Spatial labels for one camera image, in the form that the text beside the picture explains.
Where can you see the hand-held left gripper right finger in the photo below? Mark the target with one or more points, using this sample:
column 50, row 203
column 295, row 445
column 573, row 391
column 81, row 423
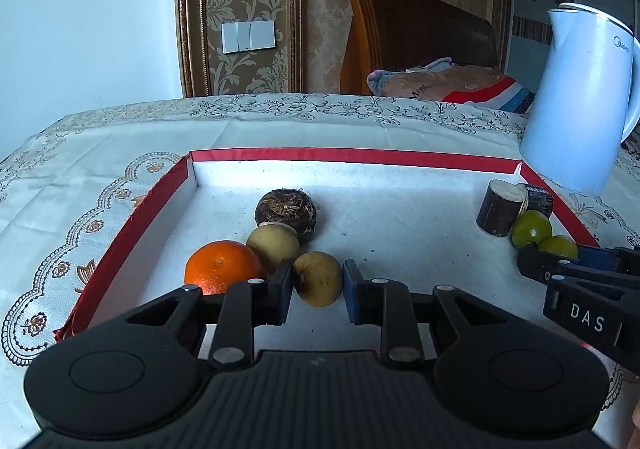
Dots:
column 351, row 290

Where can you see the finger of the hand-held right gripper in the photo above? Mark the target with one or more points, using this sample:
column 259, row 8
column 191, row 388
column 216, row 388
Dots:
column 537, row 261
column 600, row 254

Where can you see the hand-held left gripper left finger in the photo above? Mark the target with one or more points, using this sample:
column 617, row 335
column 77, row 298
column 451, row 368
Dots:
column 284, row 290

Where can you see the green tomato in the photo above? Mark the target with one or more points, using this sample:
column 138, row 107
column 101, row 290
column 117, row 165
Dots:
column 530, row 229
column 557, row 246

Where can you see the brown longan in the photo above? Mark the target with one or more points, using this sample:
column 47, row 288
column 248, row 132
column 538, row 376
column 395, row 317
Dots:
column 317, row 279
column 272, row 244

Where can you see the thick sugarcane piece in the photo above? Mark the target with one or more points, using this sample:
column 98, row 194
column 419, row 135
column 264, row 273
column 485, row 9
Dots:
column 500, row 209

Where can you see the large orange mandarin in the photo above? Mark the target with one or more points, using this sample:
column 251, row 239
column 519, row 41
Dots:
column 220, row 264

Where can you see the red shallow box tray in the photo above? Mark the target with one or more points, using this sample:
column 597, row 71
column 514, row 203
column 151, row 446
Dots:
column 350, row 156

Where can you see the short sugarcane piece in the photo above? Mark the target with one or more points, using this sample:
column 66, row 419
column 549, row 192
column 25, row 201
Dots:
column 541, row 199

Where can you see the dark brown water chestnut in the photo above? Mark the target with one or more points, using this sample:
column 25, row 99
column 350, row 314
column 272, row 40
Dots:
column 285, row 206

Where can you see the white electric kettle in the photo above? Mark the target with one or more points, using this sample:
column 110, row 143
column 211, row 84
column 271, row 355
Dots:
column 575, row 104

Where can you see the folded patterned quilt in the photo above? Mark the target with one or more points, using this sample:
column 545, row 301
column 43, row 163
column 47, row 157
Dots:
column 450, row 84

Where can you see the embroidered cream tablecloth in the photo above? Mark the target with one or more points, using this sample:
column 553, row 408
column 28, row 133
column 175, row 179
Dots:
column 75, row 169

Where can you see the wardrobe with patterned doors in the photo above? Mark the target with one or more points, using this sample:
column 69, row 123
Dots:
column 540, row 4

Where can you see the white wall light switch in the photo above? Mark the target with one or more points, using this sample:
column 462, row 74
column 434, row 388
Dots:
column 248, row 36

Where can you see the wooden wall panel frame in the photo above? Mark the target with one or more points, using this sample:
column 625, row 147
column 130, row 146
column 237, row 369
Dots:
column 190, row 4

